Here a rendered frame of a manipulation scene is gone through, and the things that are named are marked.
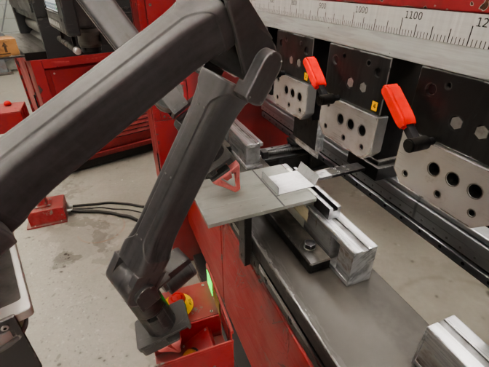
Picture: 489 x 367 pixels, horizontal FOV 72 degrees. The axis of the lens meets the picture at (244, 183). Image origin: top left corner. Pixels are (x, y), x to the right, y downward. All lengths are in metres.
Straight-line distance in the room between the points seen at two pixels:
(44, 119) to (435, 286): 2.06
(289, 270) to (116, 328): 1.23
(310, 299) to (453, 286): 1.56
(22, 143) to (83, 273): 1.86
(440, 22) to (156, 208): 0.43
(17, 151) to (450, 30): 0.46
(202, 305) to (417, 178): 0.55
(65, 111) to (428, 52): 0.42
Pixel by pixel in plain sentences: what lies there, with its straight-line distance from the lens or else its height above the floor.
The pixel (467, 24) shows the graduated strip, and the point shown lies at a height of 1.39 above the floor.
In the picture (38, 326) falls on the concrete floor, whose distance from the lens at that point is 2.02.
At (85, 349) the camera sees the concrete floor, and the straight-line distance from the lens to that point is 1.84.
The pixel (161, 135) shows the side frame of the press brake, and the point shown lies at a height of 0.82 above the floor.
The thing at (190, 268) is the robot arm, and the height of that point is 0.98.
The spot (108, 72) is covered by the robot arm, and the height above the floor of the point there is 1.36.
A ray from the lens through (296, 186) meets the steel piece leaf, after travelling 0.83.
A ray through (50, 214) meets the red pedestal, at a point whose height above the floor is 0.08.
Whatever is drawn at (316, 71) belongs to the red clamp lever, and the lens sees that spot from 0.63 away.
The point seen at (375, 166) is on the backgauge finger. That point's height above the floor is 1.02.
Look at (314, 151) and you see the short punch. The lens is 0.79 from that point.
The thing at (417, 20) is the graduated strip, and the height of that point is 1.39.
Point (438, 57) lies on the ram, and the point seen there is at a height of 1.35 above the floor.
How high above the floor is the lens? 1.43
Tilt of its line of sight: 31 degrees down
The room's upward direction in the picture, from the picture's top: straight up
